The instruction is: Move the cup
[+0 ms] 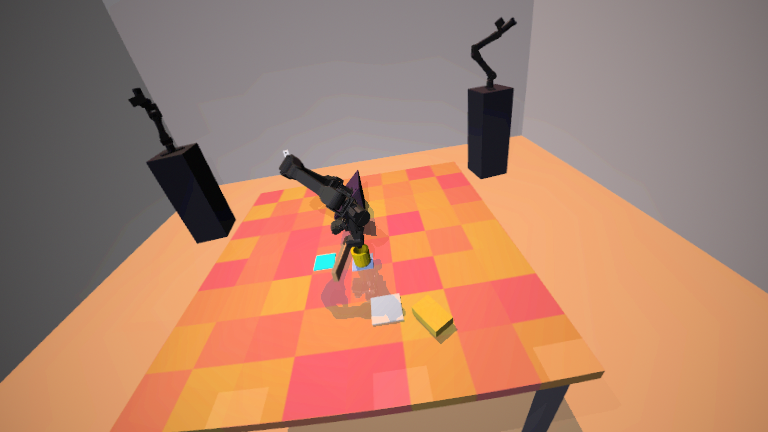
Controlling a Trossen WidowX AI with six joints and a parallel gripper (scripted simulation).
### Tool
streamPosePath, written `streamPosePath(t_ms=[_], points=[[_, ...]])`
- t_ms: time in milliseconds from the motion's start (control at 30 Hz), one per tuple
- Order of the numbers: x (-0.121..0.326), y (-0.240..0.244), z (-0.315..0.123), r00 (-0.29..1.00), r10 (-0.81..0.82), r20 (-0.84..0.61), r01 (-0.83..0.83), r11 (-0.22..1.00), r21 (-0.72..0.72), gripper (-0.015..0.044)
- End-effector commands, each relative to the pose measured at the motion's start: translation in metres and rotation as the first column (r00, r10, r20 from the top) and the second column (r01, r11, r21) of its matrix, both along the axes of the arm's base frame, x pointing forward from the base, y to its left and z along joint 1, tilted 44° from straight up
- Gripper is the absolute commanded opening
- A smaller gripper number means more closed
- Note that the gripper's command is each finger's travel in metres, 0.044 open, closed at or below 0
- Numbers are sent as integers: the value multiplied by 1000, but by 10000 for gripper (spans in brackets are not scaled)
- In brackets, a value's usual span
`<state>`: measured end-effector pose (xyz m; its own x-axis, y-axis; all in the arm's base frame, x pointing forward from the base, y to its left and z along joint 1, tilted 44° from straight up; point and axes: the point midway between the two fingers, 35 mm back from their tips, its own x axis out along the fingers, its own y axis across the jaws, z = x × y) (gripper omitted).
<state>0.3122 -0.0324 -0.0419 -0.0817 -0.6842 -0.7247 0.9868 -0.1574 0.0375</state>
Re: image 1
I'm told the yellow rectangular block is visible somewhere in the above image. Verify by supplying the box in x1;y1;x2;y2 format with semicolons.
412;295;453;338

